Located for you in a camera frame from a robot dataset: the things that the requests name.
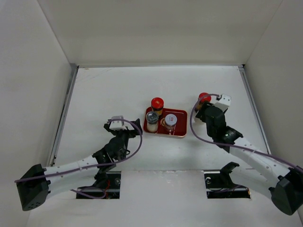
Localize clear bottle white contents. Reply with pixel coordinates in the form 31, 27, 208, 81
145, 111, 159, 132

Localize dark sauce jar red lid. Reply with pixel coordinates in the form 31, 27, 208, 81
151, 97, 164, 118

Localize small jar white lid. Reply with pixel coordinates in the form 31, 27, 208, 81
164, 113, 178, 135

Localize dark soy sauce bottle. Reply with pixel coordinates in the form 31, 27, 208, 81
195, 113, 205, 125

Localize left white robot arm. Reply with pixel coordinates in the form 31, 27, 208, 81
15, 116, 143, 211

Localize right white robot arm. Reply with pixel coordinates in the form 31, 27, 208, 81
194, 102, 303, 216

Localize chili sauce jar red lid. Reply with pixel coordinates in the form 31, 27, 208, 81
195, 92, 212, 112

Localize red rectangular tray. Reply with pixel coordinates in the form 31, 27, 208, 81
143, 108, 187, 139

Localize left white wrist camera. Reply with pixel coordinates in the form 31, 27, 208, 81
109, 115, 126, 131

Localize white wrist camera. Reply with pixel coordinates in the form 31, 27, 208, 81
109, 115, 126, 131
214, 94, 232, 113

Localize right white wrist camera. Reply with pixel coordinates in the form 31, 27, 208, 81
214, 94, 232, 113

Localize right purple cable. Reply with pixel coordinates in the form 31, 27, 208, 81
189, 93, 303, 175

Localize purple cable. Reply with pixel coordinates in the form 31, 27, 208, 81
189, 93, 303, 175
14, 119, 143, 184

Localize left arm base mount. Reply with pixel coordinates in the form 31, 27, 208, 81
76, 172, 121, 200

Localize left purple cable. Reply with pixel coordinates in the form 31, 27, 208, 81
14, 119, 143, 184

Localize right aluminium rail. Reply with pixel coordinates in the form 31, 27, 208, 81
238, 65, 272, 155

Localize aluminium rail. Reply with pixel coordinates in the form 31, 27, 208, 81
238, 65, 272, 155
46, 63, 79, 166

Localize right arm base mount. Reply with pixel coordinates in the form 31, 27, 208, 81
204, 162, 250, 199

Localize left aluminium rail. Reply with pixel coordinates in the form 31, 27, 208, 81
46, 63, 79, 166

